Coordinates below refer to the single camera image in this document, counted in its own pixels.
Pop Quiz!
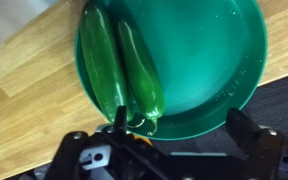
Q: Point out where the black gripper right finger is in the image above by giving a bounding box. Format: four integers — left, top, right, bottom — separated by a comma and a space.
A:
225, 107, 285, 180

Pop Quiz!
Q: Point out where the dark green plate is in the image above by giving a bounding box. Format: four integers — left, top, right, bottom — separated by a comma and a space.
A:
74, 0, 268, 142

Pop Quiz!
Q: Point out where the large green jalapeno pepper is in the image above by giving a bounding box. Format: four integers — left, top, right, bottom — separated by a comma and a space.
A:
79, 1, 135, 124

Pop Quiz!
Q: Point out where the small green jalapeno pepper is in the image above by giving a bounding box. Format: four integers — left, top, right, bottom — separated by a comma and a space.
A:
117, 19, 166, 137

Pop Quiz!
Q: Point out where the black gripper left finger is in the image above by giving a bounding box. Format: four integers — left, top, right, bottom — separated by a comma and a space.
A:
45, 105, 142, 180

